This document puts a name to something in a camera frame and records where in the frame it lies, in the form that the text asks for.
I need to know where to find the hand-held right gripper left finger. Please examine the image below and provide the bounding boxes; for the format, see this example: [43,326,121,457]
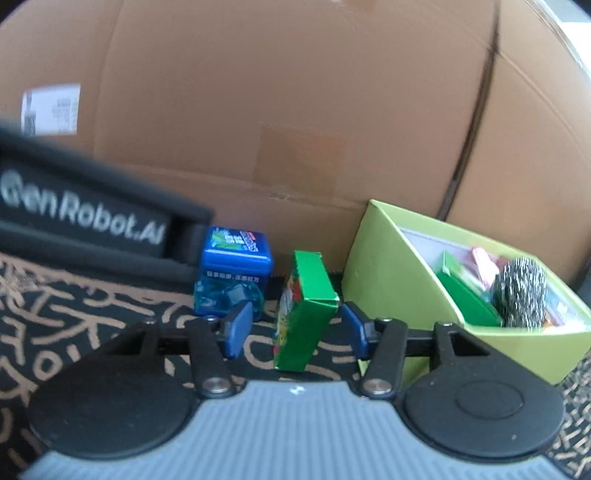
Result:
[95,301,254,400]

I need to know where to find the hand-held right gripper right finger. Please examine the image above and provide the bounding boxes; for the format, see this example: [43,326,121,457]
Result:
[341,301,491,400]

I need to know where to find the small green printed box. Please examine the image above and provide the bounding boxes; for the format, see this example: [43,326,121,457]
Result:
[272,250,341,372]

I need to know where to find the blue gum container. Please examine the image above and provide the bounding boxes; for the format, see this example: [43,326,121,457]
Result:
[193,225,274,322]

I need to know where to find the light green shoe box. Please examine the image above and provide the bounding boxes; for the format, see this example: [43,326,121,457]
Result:
[341,198,591,386]

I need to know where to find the steel wool scrubber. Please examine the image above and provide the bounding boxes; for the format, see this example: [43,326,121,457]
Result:
[489,256,550,329]

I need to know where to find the white shipping label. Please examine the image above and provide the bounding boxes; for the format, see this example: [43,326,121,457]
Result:
[21,83,82,137]

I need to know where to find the green flat packet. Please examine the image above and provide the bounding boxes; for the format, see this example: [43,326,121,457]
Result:
[436,251,504,328]

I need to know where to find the black letter-patterned mat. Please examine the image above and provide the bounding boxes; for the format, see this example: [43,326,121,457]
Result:
[0,251,591,480]

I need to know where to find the pink small packet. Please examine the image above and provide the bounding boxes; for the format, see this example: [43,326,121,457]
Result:
[471,247,502,291]

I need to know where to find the brown cardboard backdrop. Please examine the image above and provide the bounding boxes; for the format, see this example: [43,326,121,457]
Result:
[0,0,591,287]

